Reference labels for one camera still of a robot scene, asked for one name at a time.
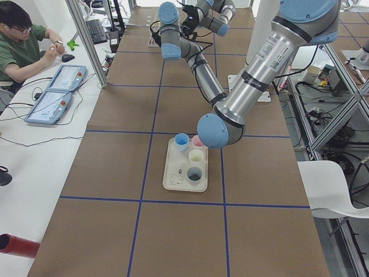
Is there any person in green shirt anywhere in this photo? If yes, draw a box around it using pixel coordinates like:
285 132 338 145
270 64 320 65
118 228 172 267
1 1 65 84

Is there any blue teach pendant far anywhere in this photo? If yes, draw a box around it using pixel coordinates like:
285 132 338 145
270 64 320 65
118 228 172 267
47 65 87 92

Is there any blue teach pendant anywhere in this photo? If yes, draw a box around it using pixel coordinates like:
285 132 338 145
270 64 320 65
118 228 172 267
47 65 87 92
24 91 72 125

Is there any white wire cup rack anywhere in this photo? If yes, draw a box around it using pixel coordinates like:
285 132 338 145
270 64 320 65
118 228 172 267
148 28 161 47

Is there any pink plastic cup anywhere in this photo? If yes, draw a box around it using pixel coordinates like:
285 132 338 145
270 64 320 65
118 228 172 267
191 135 206 149

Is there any blue plastic cup left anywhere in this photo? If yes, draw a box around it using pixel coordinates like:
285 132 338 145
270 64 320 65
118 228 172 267
175 133 189 152

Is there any aluminium frame post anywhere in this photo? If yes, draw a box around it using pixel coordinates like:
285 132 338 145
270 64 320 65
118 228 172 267
65 0 107 88

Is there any grey plastic cup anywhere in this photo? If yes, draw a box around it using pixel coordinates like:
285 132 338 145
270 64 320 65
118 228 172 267
186 167 203 185

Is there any cream plastic tray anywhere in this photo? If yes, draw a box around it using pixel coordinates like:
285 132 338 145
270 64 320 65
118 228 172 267
163 138 208 192

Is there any red bottle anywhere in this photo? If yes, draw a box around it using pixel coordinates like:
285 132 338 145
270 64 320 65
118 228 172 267
1 234 40 259

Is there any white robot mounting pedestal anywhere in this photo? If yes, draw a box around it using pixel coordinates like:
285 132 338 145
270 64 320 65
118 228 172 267
227 1 293 103

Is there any pale green plastic cup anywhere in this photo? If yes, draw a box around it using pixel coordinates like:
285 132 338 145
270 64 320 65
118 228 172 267
188 149 205 167

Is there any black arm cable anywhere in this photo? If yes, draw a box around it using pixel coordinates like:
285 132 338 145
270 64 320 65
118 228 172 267
149 20 216 73

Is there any black keyboard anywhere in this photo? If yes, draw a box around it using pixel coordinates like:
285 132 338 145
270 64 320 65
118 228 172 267
85 19 107 44

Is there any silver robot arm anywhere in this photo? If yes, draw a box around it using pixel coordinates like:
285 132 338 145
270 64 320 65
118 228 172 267
155 1 340 148
195 0 236 37

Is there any white chair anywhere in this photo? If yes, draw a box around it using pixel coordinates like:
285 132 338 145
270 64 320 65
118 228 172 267
298 160 368 219

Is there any blue teach pendant near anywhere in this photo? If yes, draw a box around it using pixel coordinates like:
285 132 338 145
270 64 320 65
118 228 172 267
24 91 72 125

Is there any black computer mouse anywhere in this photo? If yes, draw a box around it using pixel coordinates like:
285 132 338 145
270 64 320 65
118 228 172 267
61 54 75 62

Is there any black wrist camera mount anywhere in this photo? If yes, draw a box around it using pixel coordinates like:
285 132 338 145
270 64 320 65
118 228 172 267
181 5 199 37

